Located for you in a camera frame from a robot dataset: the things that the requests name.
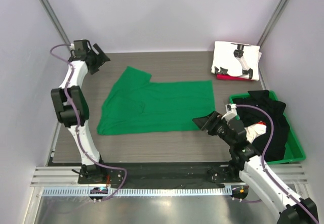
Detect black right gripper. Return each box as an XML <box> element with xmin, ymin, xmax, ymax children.
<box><xmin>192</xmin><ymin>110</ymin><xmax>234</xmax><ymax>147</ymax></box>

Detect green t shirt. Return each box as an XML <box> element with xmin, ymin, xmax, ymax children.
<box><xmin>97</xmin><ymin>67</ymin><xmax>215</xmax><ymax>136</ymax></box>

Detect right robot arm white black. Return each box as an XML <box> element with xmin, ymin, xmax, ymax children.
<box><xmin>192</xmin><ymin>111</ymin><xmax>319</xmax><ymax>223</ymax></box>

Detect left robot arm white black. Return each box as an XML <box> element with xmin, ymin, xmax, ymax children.
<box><xmin>50</xmin><ymin>39</ymin><xmax>110</xmax><ymax>183</ymax></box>

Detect folded red t shirt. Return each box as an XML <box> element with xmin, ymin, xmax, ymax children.
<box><xmin>216</xmin><ymin>74</ymin><xmax>253</xmax><ymax>81</ymax></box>

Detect white t shirt in bin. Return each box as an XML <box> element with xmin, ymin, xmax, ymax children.
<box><xmin>245</xmin><ymin>122</ymin><xmax>267</xmax><ymax>143</ymax></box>

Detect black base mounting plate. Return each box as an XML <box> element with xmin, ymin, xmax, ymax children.
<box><xmin>74</xmin><ymin>162</ymin><xmax>242</xmax><ymax>196</ymax></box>

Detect folded white printed t shirt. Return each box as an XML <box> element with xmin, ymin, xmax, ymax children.
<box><xmin>211</xmin><ymin>41</ymin><xmax>262</xmax><ymax>81</ymax></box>

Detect black t shirt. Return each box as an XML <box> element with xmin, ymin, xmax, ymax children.
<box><xmin>232</xmin><ymin>90</ymin><xmax>290</xmax><ymax>162</ymax></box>

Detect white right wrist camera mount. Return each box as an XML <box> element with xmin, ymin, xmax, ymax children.
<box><xmin>222</xmin><ymin>104</ymin><xmax>237</xmax><ymax>122</ymax></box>

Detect left aluminium corner post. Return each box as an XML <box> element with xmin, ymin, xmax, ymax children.
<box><xmin>39</xmin><ymin>0</ymin><xmax>71</xmax><ymax>46</ymax></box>

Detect aluminium corner post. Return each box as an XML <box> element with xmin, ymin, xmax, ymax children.
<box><xmin>257</xmin><ymin>0</ymin><xmax>290</xmax><ymax>47</ymax></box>
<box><xmin>39</xmin><ymin>0</ymin><xmax>71</xmax><ymax>46</ymax></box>

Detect aluminium frame rail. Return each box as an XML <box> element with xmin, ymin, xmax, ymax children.
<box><xmin>30</xmin><ymin>163</ymin><xmax>308</xmax><ymax>187</ymax></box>

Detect white slotted cable duct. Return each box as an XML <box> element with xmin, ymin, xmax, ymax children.
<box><xmin>42</xmin><ymin>186</ymin><xmax>232</xmax><ymax>197</ymax></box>

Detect right aluminium corner post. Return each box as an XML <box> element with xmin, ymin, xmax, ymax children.
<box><xmin>257</xmin><ymin>0</ymin><xmax>290</xmax><ymax>47</ymax></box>

